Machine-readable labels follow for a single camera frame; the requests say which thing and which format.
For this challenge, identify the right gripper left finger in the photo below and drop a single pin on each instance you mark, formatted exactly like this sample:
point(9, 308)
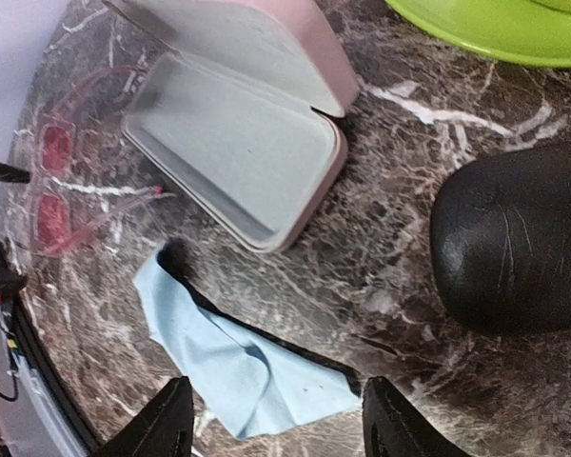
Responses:
point(164, 427)

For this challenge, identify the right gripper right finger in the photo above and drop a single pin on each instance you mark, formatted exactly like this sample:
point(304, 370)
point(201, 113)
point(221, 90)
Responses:
point(393, 427)

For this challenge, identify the blue cleaning cloth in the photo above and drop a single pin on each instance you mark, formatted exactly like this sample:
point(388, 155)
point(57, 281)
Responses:
point(251, 385)

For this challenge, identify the pink glasses case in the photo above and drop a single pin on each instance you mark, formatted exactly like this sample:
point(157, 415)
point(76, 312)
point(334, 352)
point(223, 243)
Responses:
point(241, 110)

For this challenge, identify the pink sunglasses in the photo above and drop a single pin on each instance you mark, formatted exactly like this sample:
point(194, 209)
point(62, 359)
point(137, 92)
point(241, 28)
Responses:
point(52, 234)

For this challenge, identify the black glasses case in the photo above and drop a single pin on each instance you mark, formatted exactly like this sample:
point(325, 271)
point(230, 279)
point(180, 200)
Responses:
point(500, 241)

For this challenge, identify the green plate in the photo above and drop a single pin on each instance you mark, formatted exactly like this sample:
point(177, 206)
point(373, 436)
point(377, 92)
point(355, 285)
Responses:
point(522, 32)

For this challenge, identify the black table front rail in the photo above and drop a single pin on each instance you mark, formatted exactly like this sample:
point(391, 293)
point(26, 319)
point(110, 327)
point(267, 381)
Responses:
point(59, 419)

